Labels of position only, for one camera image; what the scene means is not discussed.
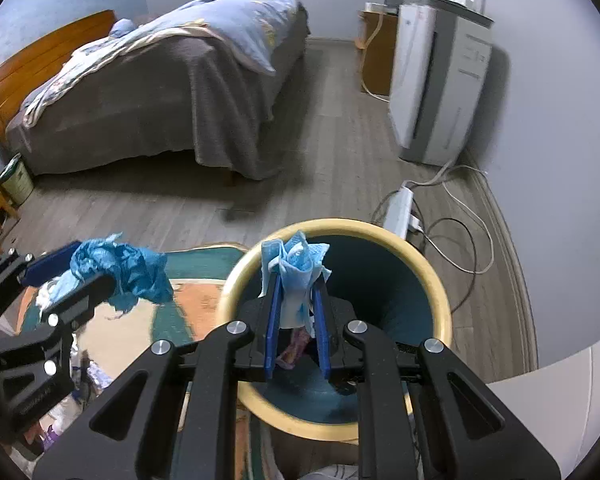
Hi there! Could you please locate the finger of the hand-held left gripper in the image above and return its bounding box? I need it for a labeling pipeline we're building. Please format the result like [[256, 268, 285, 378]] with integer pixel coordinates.
[[0, 271, 118, 356], [0, 241, 83, 321]]

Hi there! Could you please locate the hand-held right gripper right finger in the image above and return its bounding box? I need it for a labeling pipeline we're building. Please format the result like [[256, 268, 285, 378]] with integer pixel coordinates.
[[310, 282, 561, 480]]

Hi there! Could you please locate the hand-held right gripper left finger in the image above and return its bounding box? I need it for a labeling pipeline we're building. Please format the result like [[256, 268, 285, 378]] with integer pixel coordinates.
[[32, 272, 283, 480]]

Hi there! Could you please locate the blue disposable cloth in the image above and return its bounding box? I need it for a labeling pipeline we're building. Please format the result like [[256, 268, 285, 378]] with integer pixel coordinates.
[[69, 232, 175, 311]]

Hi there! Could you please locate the blue face mask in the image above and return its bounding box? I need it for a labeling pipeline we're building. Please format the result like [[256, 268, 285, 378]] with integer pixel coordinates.
[[260, 230, 333, 341]]

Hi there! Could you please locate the white crumpled tissue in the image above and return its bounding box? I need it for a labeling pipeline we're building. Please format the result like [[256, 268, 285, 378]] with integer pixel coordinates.
[[34, 272, 88, 321]]

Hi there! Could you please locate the pink wrapper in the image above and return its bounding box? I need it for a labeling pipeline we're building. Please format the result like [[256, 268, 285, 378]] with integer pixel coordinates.
[[277, 327, 311, 368]]

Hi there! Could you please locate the patterned quilted mat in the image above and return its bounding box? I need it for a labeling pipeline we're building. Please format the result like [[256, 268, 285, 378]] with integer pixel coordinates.
[[0, 242, 361, 480]]

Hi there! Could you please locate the blue blister pack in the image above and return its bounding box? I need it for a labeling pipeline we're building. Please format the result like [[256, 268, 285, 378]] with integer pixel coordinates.
[[72, 345, 113, 396]]

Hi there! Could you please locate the white bin with green rim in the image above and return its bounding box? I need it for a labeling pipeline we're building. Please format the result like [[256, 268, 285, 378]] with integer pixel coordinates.
[[0, 152, 35, 207]]

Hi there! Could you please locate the white power strip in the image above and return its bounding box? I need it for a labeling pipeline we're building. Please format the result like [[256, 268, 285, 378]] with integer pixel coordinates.
[[382, 186, 423, 241]]

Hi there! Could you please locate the grey bed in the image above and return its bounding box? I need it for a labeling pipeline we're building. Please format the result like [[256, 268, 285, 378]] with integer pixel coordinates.
[[5, 0, 311, 181]]

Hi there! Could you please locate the wooden headboard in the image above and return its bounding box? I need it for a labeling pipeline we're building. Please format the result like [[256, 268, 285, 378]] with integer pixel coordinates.
[[0, 10, 117, 143]]

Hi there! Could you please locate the light grey panel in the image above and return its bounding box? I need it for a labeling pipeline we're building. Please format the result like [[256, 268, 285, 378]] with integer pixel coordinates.
[[485, 330, 600, 480]]

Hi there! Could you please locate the white air purifier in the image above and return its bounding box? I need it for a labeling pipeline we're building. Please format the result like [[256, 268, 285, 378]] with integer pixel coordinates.
[[387, 0, 496, 167]]

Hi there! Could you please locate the wooden cabinet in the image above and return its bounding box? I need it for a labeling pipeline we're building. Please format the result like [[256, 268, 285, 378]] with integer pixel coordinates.
[[355, 2, 400, 98]]

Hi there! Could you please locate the thin grey cable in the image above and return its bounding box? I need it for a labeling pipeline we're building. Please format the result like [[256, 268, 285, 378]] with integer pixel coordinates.
[[370, 180, 496, 321]]

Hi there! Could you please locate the white power cable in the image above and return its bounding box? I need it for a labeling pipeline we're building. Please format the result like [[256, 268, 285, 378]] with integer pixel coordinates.
[[405, 162, 488, 191]]

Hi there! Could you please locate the cream cable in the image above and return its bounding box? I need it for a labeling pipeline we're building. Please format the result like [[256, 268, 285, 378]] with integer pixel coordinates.
[[357, 0, 398, 103]]

